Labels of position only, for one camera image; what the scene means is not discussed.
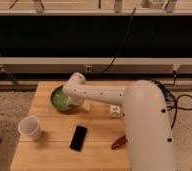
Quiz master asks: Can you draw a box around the green ceramic bowl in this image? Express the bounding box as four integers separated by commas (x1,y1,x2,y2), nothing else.
50,86,74,111

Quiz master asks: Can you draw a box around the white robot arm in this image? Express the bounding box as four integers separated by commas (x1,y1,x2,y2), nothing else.
63,72,179,171

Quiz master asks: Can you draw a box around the white plastic bottle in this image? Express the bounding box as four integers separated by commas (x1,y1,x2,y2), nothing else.
110,105,120,118

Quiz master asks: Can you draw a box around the black smartphone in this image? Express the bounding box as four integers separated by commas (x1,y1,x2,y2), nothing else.
70,125,87,151

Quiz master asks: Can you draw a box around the black hanging cable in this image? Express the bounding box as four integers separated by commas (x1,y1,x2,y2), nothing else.
100,7,137,75

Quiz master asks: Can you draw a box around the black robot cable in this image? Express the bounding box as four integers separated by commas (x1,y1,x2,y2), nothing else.
151,79,192,129

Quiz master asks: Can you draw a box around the grey metal rail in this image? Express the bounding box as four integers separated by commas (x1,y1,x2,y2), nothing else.
0,57,192,74

